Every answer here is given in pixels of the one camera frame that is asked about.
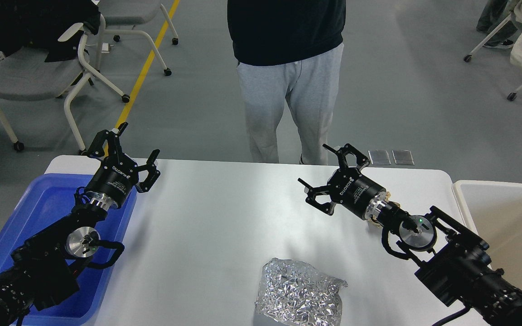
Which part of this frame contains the crumpled brown paper ball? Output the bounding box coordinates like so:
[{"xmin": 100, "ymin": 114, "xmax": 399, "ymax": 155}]
[{"xmin": 364, "ymin": 191, "xmax": 391, "ymax": 227}]

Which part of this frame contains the beige plastic bin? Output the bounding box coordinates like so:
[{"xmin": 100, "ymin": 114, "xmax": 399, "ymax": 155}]
[{"xmin": 452, "ymin": 180, "xmax": 522, "ymax": 289}]

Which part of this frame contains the metal floor plate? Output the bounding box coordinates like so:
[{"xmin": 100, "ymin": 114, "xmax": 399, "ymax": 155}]
[
  {"xmin": 392, "ymin": 150, "xmax": 415, "ymax": 166},
  {"xmin": 368, "ymin": 150, "xmax": 392, "ymax": 166}
]

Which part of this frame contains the grey chair with jacket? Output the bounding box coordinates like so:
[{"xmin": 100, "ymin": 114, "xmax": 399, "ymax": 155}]
[{"xmin": 0, "ymin": 22, "xmax": 130, "ymax": 153}]

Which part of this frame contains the person in grey sweatpants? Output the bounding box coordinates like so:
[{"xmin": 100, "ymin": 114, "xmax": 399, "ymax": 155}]
[{"xmin": 227, "ymin": 0, "xmax": 346, "ymax": 165}]

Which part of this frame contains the seated person at right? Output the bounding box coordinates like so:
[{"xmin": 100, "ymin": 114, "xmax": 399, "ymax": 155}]
[{"xmin": 476, "ymin": 0, "xmax": 517, "ymax": 49}]

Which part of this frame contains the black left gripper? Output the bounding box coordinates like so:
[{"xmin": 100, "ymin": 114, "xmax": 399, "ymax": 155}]
[{"xmin": 83, "ymin": 122, "xmax": 161, "ymax": 209}]

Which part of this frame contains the right metal floor plate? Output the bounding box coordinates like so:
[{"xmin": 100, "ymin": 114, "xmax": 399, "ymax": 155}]
[{"xmin": 392, "ymin": 150, "xmax": 415, "ymax": 166}]

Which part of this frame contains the black jacket on chair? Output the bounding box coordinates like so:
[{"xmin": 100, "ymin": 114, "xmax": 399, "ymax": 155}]
[{"xmin": 0, "ymin": 0, "xmax": 100, "ymax": 62}]

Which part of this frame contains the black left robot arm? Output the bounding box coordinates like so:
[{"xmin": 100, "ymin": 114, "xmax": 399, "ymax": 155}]
[{"xmin": 0, "ymin": 122, "xmax": 161, "ymax": 326}]

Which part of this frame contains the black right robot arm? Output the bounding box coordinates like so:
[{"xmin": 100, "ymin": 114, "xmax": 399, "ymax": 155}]
[{"xmin": 302, "ymin": 144, "xmax": 522, "ymax": 326}]

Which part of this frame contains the left metal floor plate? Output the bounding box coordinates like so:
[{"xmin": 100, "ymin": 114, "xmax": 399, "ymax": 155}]
[{"xmin": 368, "ymin": 150, "xmax": 392, "ymax": 166}]

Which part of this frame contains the silver foil bag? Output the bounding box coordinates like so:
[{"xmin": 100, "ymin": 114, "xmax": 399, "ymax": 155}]
[{"xmin": 255, "ymin": 258, "xmax": 348, "ymax": 326}]

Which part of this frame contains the yellow floor tape line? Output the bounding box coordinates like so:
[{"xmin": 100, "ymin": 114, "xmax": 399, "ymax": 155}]
[{"xmin": 104, "ymin": 0, "xmax": 181, "ymax": 157}]

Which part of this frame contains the blue plastic bin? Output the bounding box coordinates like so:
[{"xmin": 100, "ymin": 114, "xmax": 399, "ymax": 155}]
[{"xmin": 0, "ymin": 173, "xmax": 112, "ymax": 326}]

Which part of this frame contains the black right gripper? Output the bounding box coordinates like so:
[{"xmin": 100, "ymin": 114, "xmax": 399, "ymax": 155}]
[{"xmin": 298, "ymin": 144, "xmax": 387, "ymax": 221}]

